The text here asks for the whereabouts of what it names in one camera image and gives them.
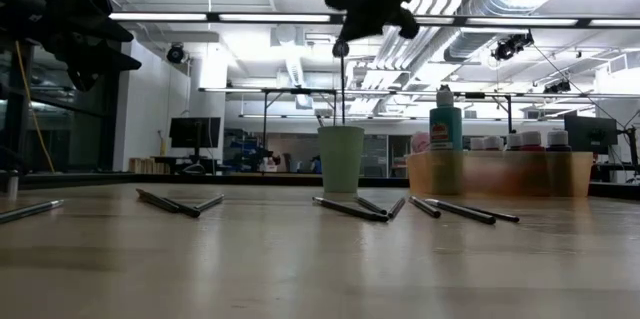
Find blue storage bins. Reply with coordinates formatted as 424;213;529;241
223;128;274;173

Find small white post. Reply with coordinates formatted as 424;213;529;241
4;168;20;199

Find orange-bristled dark paintbrush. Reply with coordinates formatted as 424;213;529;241
135;187;180;214

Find small magenta paint bottle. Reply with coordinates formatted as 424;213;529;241
520;130;544;195

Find black ceiling spotlight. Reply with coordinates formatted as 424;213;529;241
543;80;572;95
492;31;535;63

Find pale green plastic cup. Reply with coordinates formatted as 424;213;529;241
317;124;366;196

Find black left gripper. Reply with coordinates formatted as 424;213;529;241
29;6;143;93

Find wooden crate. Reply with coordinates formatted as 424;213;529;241
128;157;172;174

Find large teal paint bottle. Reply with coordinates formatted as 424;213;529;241
428;84;464;195

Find small dark blue paint bottle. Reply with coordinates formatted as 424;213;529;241
546;129;570;195

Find yellow extension cable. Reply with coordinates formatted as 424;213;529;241
14;41;56;174

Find orange translucent plastic bin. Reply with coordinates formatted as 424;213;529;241
406;151;595;198

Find long ceiling light strip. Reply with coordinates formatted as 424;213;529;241
108;11;640;28

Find black ceiling camera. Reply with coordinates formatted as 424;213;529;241
166;42;185;65
331;37;350;59

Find large pink paint bottle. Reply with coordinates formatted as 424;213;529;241
410;131;432;155

